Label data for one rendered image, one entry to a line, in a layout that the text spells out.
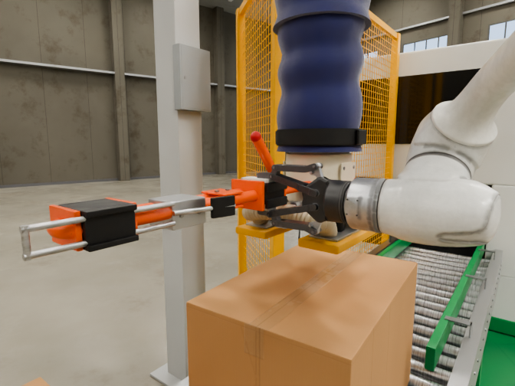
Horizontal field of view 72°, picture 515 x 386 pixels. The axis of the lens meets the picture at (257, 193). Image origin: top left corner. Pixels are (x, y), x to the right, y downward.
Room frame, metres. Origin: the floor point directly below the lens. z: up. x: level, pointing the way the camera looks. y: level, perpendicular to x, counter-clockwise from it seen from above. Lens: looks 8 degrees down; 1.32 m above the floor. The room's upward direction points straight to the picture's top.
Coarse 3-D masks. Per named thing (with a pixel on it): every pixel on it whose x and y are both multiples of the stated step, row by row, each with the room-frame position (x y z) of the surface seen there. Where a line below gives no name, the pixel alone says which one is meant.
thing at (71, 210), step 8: (96, 200) 0.50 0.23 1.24; (104, 200) 0.49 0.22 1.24; (112, 200) 0.49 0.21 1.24; (120, 200) 0.49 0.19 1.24; (56, 208) 0.44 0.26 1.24; (64, 208) 0.43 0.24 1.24; (72, 208) 0.43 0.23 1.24; (80, 208) 0.43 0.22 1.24; (88, 208) 0.43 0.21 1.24; (56, 216) 0.45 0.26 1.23; (64, 216) 0.43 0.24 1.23; (72, 216) 0.42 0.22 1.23; (136, 216) 0.48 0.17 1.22; (80, 224) 0.42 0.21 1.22; (136, 224) 0.48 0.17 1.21; (80, 232) 0.42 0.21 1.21; (56, 240) 0.45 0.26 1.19; (64, 240) 0.43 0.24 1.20; (72, 240) 0.42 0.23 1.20; (80, 240) 0.42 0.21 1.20; (80, 248) 0.42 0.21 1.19
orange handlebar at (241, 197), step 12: (204, 192) 0.65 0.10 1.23; (216, 192) 0.63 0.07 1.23; (228, 192) 0.63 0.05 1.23; (240, 192) 0.64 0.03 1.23; (252, 192) 0.68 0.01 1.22; (288, 192) 0.77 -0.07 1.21; (144, 204) 0.54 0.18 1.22; (240, 204) 0.65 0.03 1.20; (144, 216) 0.49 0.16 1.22; (156, 216) 0.50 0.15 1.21; (168, 216) 0.52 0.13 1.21; (60, 228) 0.41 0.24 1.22; (72, 228) 0.41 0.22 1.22
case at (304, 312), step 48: (240, 288) 0.86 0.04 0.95; (288, 288) 0.86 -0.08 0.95; (336, 288) 0.86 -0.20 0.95; (384, 288) 0.86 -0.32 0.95; (192, 336) 0.77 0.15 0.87; (240, 336) 0.70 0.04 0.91; (288, 336) 0.63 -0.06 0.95; (336, 336) 0.63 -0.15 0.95; (384, 336) 0.74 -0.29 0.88; (192, 384) 0.78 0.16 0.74; (240, 384) 0.70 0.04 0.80; (288, 384) 0.63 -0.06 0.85; (336, 384) 0.58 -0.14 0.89; (384, 384) 0.77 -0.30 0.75
